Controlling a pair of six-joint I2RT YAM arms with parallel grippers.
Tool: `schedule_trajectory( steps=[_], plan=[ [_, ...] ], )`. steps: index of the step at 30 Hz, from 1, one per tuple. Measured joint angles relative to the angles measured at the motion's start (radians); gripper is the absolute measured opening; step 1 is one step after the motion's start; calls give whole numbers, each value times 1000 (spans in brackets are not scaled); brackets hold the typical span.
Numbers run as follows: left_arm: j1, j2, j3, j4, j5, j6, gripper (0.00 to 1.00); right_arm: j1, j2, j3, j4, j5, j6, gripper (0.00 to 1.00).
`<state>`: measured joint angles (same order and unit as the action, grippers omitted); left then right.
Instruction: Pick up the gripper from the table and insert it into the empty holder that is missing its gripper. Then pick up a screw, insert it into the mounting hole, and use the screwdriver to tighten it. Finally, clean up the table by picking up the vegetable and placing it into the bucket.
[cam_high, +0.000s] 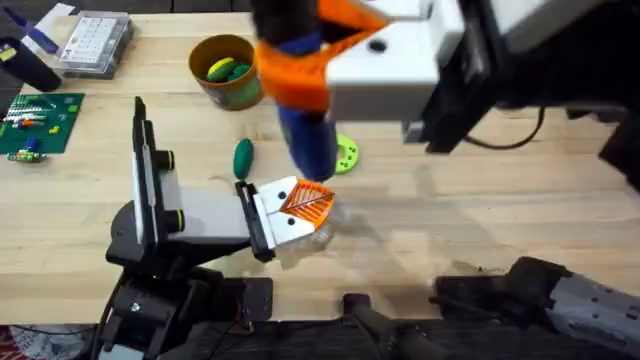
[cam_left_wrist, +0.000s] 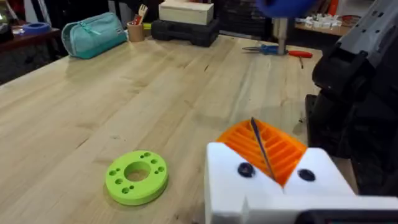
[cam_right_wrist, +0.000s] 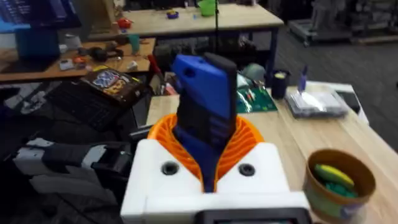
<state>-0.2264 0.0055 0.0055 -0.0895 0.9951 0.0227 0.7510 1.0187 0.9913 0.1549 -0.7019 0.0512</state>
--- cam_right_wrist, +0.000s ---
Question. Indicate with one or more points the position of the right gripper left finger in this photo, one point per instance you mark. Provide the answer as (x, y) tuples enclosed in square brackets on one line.
[(155, 186)]

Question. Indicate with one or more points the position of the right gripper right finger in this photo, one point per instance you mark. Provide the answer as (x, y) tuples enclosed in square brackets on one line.
[(264, 177)]

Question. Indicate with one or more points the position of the blue electric screwdriver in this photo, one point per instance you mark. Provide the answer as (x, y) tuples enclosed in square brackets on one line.
[(202, 93)]

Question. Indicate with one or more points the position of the green bucket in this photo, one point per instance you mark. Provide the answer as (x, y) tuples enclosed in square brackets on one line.
[(206, 7)]

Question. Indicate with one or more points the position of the brown tub with toys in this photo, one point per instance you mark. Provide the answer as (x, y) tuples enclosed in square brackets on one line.
[(339, 186)]

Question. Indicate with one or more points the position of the green board with blocks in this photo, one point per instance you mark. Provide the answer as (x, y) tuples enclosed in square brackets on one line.
[(258, 101)]

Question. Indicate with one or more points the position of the clear plastic box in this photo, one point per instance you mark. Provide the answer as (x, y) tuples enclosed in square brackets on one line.
[(314, 104)]

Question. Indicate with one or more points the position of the black cup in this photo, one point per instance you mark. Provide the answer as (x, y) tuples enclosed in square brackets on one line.
[(280, 85)]

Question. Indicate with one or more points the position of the black keyboard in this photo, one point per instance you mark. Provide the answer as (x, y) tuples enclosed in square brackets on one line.
[(84, 104)]

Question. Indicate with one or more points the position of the dark printed snack bag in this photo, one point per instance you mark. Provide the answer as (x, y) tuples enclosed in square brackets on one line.
[(112, 84)]

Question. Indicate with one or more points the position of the white flat box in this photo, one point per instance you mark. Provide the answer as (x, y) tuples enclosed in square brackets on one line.
[(354, 99)]

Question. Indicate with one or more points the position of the black headphones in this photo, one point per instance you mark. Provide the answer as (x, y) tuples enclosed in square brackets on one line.
[(102, 53)]

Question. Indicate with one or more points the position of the teal cup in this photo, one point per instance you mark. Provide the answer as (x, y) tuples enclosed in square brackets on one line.
[(134, 43)]

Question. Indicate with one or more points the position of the grey wheeled cart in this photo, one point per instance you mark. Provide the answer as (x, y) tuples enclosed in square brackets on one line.
[(320, 31)]

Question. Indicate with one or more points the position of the black pole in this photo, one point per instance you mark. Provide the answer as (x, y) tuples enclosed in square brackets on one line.
[(216, 28)]

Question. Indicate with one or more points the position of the low wooden desk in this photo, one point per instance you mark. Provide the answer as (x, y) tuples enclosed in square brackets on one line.
[(49, 70)]

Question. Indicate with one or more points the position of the wooden table with blue legs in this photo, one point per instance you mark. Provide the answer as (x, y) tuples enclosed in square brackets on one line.
[(236, 18)]

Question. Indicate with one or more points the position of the red toy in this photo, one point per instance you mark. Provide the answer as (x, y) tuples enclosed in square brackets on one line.
[(125, 23)]

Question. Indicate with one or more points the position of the small blue bowl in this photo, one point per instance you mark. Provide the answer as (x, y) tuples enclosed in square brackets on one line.
[(172, 14)]

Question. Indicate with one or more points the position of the blue bin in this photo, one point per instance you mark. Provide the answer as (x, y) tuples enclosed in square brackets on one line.
[(37, 43)]

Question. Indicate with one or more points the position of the computer monitor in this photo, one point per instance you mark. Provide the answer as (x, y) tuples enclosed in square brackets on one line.
[(37, 12)]

